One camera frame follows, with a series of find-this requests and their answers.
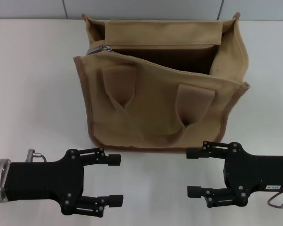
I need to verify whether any silver metal zipper pull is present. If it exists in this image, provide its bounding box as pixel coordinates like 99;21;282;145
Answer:
86;44;113;56

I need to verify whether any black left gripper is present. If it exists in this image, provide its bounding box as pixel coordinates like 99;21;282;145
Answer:
7;147;122;216

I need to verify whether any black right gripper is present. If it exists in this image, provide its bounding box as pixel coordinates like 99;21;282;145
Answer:
186;140;283;208

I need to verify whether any left gripper cable with connector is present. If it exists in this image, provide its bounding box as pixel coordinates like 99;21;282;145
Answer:
25;148;50;163

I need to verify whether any khaki canvas food bag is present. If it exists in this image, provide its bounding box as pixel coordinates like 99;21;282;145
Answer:
73;12;250;153

